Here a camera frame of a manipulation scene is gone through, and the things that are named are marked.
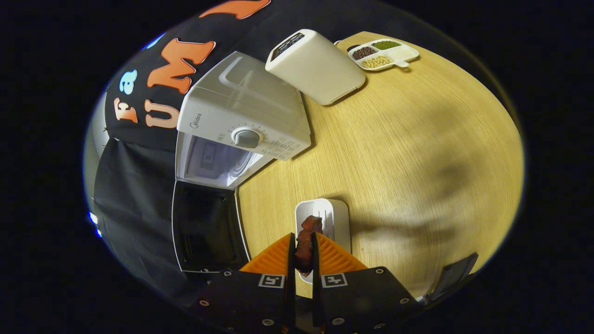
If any small white ribbed dish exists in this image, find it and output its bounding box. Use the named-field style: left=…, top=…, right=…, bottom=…
left=295, top=198, right=351, bottom=284

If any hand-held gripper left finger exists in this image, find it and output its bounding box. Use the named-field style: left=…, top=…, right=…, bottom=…
left=195, top=233, right=297, bottom=334

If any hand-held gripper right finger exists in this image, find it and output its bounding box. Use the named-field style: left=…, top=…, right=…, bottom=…
left=312, top=232, right=418, bottom=334

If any white microwave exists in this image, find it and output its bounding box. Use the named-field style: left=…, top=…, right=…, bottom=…
left=172, top=51, right=312, bottom=274

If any white divided tray of beans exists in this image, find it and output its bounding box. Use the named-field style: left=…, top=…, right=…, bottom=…
left=348, top=39, right=420, bottom=72

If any black backdrop cloth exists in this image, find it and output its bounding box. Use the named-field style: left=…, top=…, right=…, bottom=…
left=93, top=0, right=418, bottom=307

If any cream white toaster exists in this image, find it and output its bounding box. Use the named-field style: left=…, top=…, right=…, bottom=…
left=265, top=29, right=367, bottom=106

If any red meat strip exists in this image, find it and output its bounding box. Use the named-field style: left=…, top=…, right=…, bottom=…
left=295, top=215, right=323, bottom=274

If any dark flat device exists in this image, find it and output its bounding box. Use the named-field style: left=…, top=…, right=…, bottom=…
left=423, top=252, right=479, bottom=305

